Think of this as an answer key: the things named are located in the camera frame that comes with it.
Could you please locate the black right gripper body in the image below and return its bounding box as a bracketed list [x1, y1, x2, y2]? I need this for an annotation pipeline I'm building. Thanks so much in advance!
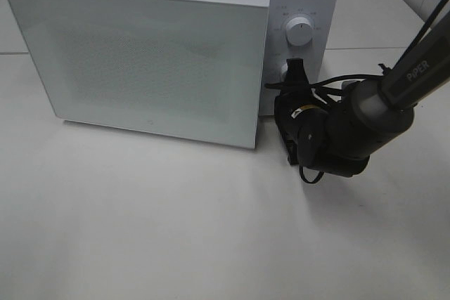
[274, 58, 313, 165]

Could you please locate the white microwave knob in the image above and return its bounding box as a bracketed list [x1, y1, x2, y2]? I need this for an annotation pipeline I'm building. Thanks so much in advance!
[285, 14, 314, 46]
[280, 63, 288, 81]

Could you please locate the white microwave door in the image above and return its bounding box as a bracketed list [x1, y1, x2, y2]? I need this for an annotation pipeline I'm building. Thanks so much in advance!
[8, 0, 270, 149]

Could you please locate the black-sleeved right robot arm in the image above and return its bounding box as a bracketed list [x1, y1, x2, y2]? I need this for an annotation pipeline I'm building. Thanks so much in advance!
[291, 0, 449, 184]

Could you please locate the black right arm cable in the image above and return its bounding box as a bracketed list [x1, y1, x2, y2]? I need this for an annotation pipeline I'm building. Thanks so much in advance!
[263, 74, 373, 185]

